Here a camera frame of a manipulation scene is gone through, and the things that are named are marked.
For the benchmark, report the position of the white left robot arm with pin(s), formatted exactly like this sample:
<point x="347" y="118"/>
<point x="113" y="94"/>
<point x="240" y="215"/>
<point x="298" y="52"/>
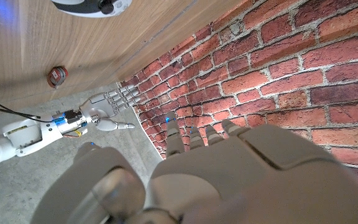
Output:
<point x="26" y="137"/>

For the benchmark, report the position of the white black game controller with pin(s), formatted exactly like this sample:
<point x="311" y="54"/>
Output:
<point x="82" y="7"/>

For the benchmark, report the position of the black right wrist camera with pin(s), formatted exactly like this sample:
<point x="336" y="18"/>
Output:
<point x="72" y="115"/>

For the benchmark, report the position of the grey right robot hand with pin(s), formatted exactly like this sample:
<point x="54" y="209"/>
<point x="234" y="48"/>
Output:
<point x="101" y="107"/>

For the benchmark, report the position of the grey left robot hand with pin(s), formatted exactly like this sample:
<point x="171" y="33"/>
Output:
<point x="228" y="174"/>

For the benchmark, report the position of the printed brick wall backdrop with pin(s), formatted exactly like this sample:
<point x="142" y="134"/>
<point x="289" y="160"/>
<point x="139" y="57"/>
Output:
<point x="275" y="71"/>

